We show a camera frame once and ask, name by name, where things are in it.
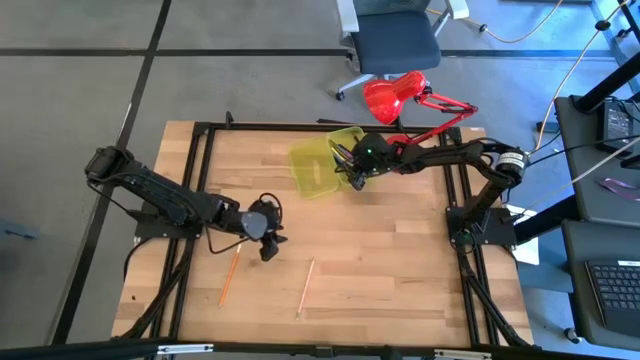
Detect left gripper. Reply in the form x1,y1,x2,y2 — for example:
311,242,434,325
224,198,290,263

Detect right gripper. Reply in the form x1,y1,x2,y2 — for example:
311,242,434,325
340,131,402,193

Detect pink-purple handled scissors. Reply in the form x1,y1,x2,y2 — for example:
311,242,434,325
333,143,354,166

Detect yellow-green plastic supply box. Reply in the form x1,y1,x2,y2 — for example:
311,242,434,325
288,125,382,200

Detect yellow pencil green ferrule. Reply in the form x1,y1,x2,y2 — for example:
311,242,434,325
295,257,316,320

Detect orange pencil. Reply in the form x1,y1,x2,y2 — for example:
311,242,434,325
217,243,243,309

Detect red desk lamp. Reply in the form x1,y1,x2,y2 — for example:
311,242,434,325
363,69,480,147

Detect grey office chair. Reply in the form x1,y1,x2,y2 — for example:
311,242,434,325
335,0,472,102

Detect white paper sheet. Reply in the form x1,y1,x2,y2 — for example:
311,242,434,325
503,203,542,267

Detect black support beam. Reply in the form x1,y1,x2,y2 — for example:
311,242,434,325
572,63,640,115
513,193,584,246

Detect dark grey desk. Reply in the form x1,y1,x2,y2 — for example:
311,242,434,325
553,93,640,227
559,218,640,352

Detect black power adapter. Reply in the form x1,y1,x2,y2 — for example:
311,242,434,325
596,99,636,155

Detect black keyboard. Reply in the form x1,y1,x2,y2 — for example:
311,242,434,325
583,258,640,340

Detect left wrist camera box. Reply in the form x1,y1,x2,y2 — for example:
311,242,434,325
241,211,270,241

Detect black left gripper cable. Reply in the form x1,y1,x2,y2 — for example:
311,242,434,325
203,225,251,256

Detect black aluminium table frame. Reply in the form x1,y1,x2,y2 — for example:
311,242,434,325
0,110,640,360

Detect silver frame bracket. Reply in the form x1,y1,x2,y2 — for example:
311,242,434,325
433,348,494,360
156,343,215,356

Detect yellow cable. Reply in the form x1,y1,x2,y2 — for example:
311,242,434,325
427,0,566,45

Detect beige cable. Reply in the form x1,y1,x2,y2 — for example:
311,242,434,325
519,148,640,212
530,0,632,154

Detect purple strap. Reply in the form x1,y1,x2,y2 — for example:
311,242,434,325
598,176,640,203

